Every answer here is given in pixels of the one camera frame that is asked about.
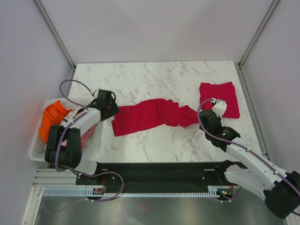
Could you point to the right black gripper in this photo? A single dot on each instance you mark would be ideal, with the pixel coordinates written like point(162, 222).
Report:
point(219, 118)

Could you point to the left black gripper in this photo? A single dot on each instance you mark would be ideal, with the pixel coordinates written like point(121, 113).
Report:
point(115, 109)

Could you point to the red t-shirt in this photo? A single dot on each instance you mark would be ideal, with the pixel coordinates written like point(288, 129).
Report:
point(150, 114)
point(225, 92)

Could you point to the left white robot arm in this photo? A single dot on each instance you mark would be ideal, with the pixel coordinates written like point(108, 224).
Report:
point(64, 148)

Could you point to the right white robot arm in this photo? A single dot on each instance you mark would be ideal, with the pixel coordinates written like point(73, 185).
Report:
point(278, 188)

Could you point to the white printed t-shirt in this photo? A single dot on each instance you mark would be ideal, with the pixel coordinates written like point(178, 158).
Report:
point(71, 116)

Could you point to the folded red t-shirt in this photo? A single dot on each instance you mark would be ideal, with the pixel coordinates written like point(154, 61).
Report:
point(225, 92)

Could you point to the pink t-shirt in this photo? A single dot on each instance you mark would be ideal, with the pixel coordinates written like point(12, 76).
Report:
point(73, 139)

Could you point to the orange t-shirt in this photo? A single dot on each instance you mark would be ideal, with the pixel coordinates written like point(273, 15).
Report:
point(52, 115)

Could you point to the white plastic laundry basket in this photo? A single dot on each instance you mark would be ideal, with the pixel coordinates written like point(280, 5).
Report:
point(37, 148)

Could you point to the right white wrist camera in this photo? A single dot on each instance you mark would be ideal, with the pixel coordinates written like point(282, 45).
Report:
point(219, 107)

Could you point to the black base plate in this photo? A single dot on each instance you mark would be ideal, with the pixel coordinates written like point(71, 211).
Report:
point(159, 177)

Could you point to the white slotted cable duct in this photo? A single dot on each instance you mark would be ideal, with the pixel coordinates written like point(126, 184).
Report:
point(93, 192)

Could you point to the left aluminium frame post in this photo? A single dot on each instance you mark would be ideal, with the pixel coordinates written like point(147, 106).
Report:
point(42, 10)

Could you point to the aluminium frame post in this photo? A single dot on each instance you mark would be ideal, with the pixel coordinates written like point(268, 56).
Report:
point(260, 29)
point(42, 10)

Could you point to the right aluminium frame post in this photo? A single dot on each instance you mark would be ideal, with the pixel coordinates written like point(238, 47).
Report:
point(260, 29)

